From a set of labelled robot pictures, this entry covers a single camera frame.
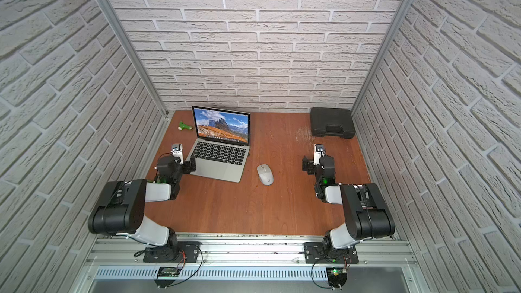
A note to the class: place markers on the controller board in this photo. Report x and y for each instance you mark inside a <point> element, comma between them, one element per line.
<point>336,277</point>
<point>166,277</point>

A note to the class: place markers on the white wireless mouse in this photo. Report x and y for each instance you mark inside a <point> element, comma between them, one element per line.
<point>266,176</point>

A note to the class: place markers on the right controller board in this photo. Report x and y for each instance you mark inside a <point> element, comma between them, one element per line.
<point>336,277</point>

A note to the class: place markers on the aluminium corner post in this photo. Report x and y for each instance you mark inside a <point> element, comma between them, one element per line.
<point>393,29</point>
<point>115,23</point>

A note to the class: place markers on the left controller board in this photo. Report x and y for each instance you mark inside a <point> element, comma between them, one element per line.
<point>166,277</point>

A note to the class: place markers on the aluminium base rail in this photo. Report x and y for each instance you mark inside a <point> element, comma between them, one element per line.
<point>245,257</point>

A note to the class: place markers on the silver open laptop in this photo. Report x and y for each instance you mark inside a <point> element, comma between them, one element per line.
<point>222,145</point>

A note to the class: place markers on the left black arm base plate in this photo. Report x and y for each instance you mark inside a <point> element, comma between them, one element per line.
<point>182,252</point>

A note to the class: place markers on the left aluminium corner post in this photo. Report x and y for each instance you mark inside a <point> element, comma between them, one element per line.
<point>115,23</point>

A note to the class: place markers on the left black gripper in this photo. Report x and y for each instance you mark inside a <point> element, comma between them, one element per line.
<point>186,165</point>

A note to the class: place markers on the small green toy drill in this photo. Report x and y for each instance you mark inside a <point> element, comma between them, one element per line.
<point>183,126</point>

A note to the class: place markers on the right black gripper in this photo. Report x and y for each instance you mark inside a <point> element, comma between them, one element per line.
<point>309,165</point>

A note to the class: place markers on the right aluminium corner post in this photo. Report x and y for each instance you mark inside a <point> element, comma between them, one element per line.
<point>393,29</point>

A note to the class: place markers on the black plastic tool case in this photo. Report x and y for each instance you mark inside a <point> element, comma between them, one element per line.
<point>332,122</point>

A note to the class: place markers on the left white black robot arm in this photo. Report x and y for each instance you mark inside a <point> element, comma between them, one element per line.
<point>120,208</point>

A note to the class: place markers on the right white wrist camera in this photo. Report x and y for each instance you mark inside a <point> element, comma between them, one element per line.
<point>319,152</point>

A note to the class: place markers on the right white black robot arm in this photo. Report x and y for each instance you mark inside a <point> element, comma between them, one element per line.
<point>366,214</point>

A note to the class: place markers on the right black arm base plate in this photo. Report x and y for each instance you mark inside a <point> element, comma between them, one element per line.
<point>316,252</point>

